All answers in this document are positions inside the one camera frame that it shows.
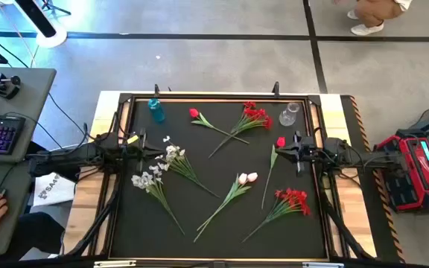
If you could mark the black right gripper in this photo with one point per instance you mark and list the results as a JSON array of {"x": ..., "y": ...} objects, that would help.
[{"x": 305, "y": 152}]

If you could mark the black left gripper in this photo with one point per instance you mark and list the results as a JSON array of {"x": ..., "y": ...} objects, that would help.
[{"x": 142, "y": 152}]

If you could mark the red tulip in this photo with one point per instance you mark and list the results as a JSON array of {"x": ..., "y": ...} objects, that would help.
[
  {"x": 281, "y": 141},
  {"x": 194, "y": 112}
]

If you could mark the white flower bunch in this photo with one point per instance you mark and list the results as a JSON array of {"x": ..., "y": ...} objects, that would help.
[
  {"x": 145, "y": 180},
  {"x": 171, "y": 152}
]

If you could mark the pink tulip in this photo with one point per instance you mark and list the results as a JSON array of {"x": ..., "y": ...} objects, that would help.
[
  {"x": 243, "y": 178},
  {"x": 252, "y": 176}
]

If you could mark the blue textured vase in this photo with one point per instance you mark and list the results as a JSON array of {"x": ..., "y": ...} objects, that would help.
[{"x": 156, "y": 111}]

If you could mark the red small-flower bunch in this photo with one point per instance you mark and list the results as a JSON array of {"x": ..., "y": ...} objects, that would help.
[
  {"x": 292, "y": 199},
  {"x": 253, "y": 113}
]

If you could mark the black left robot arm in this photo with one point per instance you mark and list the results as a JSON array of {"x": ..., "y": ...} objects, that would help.
[{"x": 69, "y": 158}]

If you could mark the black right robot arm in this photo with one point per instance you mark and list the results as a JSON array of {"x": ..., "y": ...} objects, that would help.
[{"x": 348, "y": 156}]

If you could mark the clear glass vase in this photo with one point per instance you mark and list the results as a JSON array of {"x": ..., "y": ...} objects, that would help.
[{"x": 288, "y": 116}]

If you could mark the yellow tape tag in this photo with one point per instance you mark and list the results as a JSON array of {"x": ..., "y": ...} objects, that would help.
[{"x": 133, "y": 140}]

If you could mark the table edge clamp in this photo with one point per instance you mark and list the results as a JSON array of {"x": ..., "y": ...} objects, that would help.
[
  {"x": 276, "y": 90},
  {"x": 156, "y": 91}
]

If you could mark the black table mat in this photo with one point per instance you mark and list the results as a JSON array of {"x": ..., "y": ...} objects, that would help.
[{"x": 155, "y": 223}]

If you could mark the red black power station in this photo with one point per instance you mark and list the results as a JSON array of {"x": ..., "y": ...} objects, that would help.
[{"x": 415, "y": 171}]

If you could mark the grey desk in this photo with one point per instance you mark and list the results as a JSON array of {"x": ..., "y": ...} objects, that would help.
[{"x": 32, "y": 93}]

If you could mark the person's leg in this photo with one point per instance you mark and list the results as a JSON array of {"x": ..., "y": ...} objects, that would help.
[{"x": 37, "y": 231}]

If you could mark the yellow black hazard tape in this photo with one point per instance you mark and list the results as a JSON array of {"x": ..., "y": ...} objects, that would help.
[{"x": 396, "y": 242}]

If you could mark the person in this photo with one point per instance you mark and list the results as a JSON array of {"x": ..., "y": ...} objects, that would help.
[{"x": 378, "y": 13}]

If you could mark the black tripod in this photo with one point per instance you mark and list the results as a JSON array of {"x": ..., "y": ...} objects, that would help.
[{"x": 56, "y": 6}]

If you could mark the black frame strut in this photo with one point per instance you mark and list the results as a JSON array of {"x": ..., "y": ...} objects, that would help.
[
  {"x": 101, "y": 216},
  {"x": 343, "y": 229}
]

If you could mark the silver metal bracket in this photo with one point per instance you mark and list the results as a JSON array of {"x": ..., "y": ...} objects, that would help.
[
  {"x": 114, "y": 264},
  {"x": 322, "y": 265}
]

